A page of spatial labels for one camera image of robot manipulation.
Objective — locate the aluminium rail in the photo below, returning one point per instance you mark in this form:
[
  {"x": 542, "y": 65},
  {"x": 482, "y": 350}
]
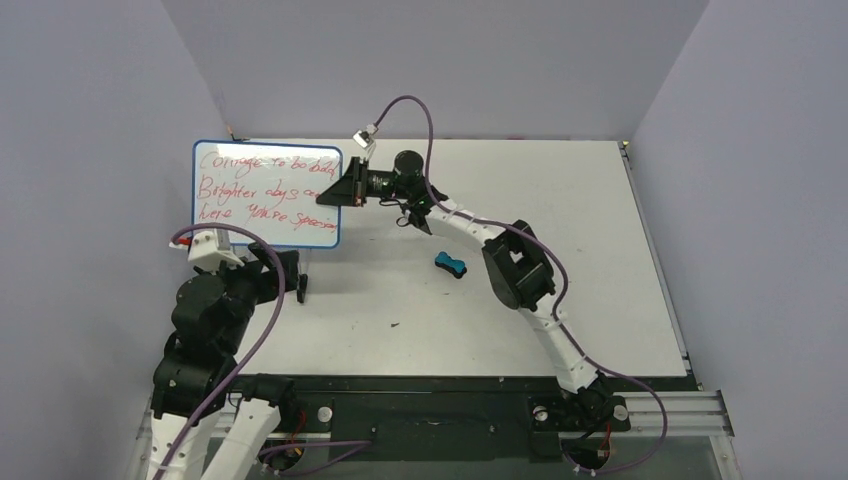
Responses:
[{"x": 688, "y": 414}]

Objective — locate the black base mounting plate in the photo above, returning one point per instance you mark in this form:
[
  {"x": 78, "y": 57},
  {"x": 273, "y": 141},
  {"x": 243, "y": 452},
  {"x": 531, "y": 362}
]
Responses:
[{"x": 405, "y": 438}]

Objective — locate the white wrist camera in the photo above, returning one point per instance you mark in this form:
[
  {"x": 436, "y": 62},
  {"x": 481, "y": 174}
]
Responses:
[
  {"x": 209, "y": 250},
  {"x": 365, "y": 138}
]

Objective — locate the blue and black eraser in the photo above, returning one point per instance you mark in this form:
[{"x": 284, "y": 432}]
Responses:
[{"x": 455, "y": 267}]

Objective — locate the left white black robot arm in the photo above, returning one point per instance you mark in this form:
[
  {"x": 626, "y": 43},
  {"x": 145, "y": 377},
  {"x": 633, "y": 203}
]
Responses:
[{"x": 212, "y": 312}]

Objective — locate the wire whiteboard stand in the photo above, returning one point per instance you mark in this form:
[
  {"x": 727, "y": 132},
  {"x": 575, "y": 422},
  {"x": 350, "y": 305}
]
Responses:
[{"x": 266, "y": 279}]

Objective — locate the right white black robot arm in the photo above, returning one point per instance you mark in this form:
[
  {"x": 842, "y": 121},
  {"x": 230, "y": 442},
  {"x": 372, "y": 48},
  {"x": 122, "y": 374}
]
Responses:
[{"x": 519, "y": 271}]

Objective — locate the blue framed whiteboard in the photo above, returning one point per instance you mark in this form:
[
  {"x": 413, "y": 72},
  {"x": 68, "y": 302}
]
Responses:
[{"x": 269, "y": 189}]

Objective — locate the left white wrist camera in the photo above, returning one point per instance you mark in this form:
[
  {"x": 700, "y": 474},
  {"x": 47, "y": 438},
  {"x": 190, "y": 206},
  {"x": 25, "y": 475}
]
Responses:
[{"x": 209, "y": 250}]

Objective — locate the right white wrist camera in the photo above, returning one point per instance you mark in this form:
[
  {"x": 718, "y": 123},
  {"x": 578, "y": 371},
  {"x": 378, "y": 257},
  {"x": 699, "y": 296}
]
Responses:
[{"x": 365, "y": 138}]

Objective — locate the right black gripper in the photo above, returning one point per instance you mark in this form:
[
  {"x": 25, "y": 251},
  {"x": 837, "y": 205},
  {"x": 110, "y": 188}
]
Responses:
[{"x": 361, "y": 181}]

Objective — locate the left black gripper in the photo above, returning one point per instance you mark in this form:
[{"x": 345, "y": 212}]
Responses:
[{"x": 269, "y": 278}]

